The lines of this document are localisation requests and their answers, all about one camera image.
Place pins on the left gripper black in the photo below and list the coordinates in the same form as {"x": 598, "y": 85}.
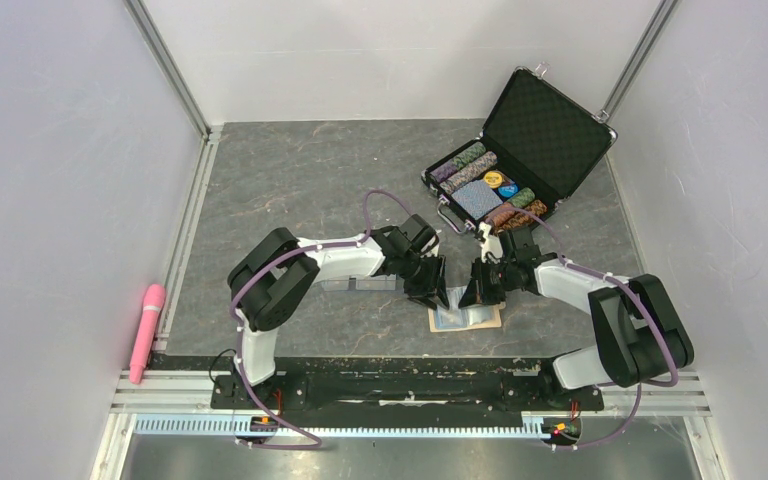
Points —
{"x": 430, "y": 287}

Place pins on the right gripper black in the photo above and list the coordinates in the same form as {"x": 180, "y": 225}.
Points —
{"x": 487, "y": 297}

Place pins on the clear sleeve with credit cards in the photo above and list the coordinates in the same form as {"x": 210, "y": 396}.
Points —
{"x": 358, "y": 284}

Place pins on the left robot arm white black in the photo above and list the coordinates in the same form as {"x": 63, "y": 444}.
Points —
{"x": 268, "y": 285}

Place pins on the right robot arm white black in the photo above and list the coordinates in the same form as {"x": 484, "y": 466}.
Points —
{"x": 639, "y": 337}

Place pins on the blue playing card deck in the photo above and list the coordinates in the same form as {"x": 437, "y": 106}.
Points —
{"x": 477, "y": 199}

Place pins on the orange brown poker chip row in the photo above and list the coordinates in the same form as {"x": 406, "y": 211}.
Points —
{"x": 507, "y": 216}

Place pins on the blue round poker chip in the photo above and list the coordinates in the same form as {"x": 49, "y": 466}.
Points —
{"x": 507, "y": 191}

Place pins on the green poker chip stack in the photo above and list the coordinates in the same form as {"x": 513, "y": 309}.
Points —
{"x": 522, "y": 198}

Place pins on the yellow dealer button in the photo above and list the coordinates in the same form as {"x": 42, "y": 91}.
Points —
{"x": 494, "y": 179}

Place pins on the purple green poker chip row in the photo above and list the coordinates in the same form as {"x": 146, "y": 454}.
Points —
{"x": 458, "y": 162}

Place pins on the pink brown poker chip row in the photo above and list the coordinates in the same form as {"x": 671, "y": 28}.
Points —
{"x": 470, "y": 172}

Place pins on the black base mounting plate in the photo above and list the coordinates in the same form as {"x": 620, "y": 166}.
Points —
{"x": 416, "y": 392}

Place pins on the black poker chip case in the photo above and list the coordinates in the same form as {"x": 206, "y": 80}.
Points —
{"x": 544, "y": 141}

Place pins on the pink cylindrical object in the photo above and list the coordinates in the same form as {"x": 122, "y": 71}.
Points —
{"x": 152, "y": 305}

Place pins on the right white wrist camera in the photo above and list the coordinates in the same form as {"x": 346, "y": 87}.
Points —
{"x": 490, "y": 247}

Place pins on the white toothed cable rail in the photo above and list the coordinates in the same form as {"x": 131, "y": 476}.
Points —
{"x": 246, "y": 426}

